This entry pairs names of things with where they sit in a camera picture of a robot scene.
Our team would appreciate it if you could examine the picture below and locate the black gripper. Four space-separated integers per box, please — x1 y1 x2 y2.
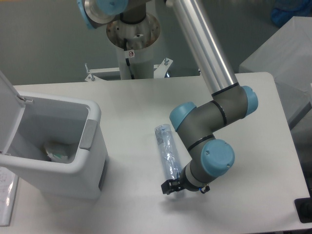
161 170 203 195

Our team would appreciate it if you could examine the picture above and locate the crushed clear plastic bottle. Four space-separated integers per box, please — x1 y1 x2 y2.
155 124 182 180

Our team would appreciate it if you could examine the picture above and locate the white plastic wrapper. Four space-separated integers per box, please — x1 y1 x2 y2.
43 141 78 164

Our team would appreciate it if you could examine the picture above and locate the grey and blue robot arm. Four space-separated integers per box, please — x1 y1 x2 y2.
77 0 258 195

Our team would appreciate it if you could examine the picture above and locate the white trash can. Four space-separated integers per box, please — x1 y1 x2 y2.
0 92 108 199

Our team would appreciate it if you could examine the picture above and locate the white trash can lid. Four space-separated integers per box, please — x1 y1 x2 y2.
0 72 33 154

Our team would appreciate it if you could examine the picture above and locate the black clamp at table edge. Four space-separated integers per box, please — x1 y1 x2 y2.
294 197 312 223

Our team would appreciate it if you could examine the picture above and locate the paper sheet in plastic sleeve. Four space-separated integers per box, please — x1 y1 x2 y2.
0 167 19 227

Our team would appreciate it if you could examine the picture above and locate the blue bag in background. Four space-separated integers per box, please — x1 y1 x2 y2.
270 0 312 28

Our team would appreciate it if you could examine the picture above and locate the white metal base frame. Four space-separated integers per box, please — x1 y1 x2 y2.
85 58 174 82

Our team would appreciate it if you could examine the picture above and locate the black pedestal cable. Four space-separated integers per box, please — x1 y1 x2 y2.
123 38 135 79

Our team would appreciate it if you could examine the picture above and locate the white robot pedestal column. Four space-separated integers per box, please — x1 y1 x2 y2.
106 13 160 76

